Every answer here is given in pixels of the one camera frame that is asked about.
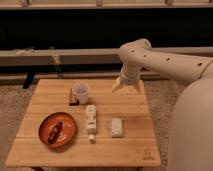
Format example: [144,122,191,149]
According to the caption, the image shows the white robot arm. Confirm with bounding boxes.
[112,39,213,171]

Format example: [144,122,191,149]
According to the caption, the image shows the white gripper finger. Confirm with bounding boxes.
[134,84,141,93]
[112,83,120,93]

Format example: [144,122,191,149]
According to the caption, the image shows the white wrapped packet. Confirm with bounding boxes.
[110,118,124,138]

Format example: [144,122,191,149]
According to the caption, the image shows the orange round plate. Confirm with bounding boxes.
[38,112,77,148]

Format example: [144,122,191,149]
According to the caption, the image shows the long grey bench rail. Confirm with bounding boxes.
[0,46,213,67]

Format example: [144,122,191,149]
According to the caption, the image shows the small brown box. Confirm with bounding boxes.
[69,91,79,106]

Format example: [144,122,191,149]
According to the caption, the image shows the wooden table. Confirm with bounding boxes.
[6,79,161,167]

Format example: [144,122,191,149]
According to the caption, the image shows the dark brown snack bar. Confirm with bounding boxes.
[47,122,63,144]

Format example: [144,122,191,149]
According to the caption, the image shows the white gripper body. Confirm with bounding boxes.
[119,66,141,86]

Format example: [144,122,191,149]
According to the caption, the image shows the white tube bottle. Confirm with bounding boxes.
[86,105,97,143]

